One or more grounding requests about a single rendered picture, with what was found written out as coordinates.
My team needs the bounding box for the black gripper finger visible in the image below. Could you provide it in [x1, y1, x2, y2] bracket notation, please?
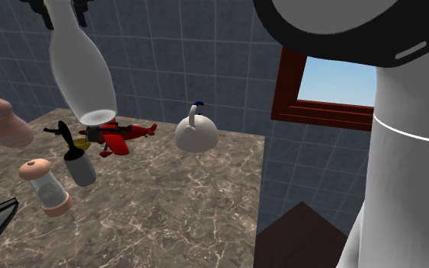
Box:
[73, 0, 94, 28]
[18, 0, 55, 30]

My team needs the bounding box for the red toy airplane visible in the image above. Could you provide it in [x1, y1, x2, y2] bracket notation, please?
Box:
[78, 118, 158, 158]

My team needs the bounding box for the white kettle with blue tip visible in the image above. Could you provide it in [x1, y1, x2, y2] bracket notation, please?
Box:
[174, 100, 219, 154]

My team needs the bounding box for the yellow bowl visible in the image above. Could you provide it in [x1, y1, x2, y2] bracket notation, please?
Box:
[67, 137, 92, 152]

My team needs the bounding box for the pink soap dispenser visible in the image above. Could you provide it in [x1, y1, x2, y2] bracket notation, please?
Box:
[0, 78, 35, 149]

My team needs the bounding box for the glass shaker with pink lid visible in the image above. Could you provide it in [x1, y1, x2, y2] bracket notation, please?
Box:
[18, 158, 74, 219]

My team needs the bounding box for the red framed window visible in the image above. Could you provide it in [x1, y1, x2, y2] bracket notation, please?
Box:
[271, 46, 378, 132]

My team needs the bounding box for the white bottle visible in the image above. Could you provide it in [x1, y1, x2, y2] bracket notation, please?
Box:
[44, 0, 119, 126]

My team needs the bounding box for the grey cylinder with black handle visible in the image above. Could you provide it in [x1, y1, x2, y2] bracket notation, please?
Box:
[57, 120, 98, 187]

